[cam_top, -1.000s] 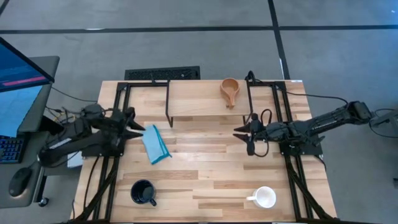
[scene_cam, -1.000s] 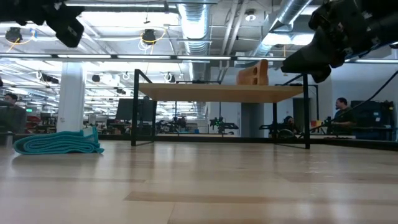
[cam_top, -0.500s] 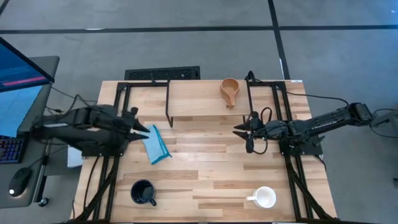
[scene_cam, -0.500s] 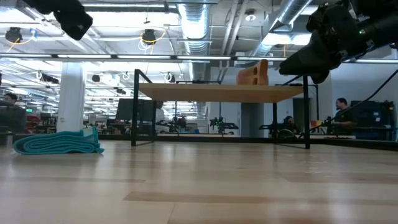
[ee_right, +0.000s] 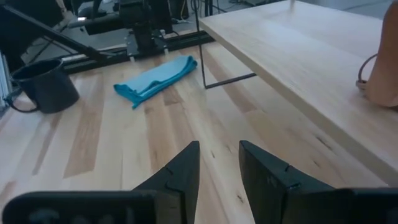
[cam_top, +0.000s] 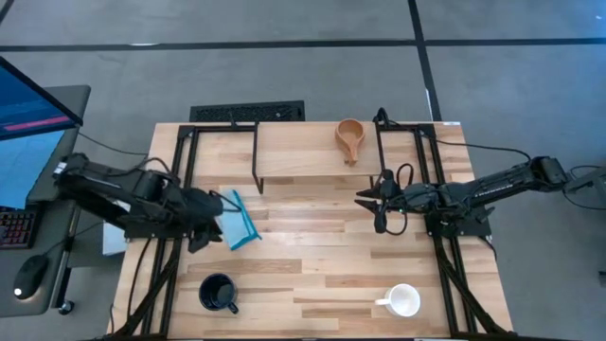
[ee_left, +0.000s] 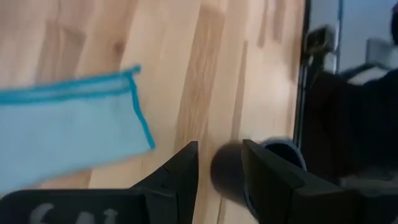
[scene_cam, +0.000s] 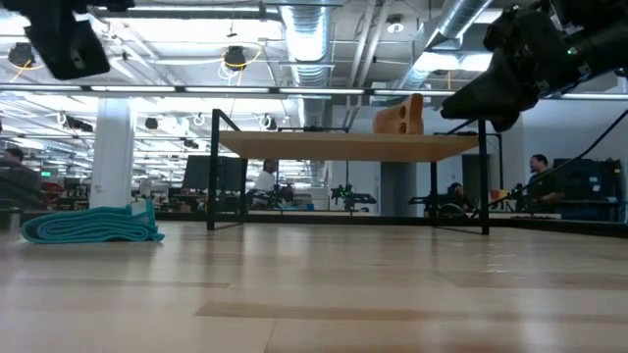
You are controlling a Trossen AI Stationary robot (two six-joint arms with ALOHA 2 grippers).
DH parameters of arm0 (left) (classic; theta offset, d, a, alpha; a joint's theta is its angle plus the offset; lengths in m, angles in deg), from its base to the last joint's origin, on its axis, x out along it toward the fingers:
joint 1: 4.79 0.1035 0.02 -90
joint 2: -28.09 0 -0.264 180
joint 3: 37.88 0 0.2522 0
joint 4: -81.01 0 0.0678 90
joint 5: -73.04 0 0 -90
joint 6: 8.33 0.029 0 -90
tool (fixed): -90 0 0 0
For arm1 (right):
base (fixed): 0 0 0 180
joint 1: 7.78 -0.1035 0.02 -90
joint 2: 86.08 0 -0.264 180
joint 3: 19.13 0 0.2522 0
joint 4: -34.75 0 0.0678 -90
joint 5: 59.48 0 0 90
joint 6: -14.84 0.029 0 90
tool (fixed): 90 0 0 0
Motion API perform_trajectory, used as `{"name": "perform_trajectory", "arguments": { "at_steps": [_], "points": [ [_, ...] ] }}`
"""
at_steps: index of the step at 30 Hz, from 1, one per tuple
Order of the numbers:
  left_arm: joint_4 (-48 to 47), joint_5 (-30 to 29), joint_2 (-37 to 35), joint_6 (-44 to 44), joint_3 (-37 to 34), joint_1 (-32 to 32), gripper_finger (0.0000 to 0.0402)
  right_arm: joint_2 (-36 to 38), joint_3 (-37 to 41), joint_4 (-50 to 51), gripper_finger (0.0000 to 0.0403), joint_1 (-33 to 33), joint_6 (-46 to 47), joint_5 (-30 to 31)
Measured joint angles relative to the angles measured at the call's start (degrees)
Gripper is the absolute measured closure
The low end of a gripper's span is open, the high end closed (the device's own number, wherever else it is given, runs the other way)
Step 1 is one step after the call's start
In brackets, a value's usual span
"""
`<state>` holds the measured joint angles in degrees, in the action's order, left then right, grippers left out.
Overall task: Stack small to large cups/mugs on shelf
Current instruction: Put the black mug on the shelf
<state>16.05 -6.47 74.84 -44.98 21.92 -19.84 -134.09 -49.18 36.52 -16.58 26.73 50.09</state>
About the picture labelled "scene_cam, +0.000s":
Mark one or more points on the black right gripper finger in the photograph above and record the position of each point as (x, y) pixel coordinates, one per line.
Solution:
(486, 105)
(510, 76)

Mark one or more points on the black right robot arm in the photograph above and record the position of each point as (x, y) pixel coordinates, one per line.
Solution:
(613, 39)

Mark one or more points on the background black robot arm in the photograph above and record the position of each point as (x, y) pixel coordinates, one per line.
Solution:
(424, 199)

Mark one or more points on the seated person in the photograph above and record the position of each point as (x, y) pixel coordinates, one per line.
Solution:
(457, 196)

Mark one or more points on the standing person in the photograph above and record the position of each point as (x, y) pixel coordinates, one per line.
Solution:
(542, 184)

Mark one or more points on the white building column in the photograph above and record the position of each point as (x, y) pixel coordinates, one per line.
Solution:
(113, 157)

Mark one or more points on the round ceiling fixture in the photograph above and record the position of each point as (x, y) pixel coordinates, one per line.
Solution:
(395, 24)

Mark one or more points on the dark equipment cabinet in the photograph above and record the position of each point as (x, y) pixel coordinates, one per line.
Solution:
(589, 188)

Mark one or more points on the long ceiling light strip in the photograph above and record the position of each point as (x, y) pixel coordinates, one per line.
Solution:
(221, 89)

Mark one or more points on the teal folded cloth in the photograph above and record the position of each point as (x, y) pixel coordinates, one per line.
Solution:
(93, 228)

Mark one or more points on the dark background monitor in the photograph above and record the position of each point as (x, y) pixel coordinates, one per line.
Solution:
(211, 172)

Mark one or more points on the silver ventilation duct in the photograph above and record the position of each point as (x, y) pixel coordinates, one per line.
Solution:
(451, 24)
(306, 44)

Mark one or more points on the wooden shelf with black frame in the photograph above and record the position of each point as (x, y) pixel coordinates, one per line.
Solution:
(343, 146)

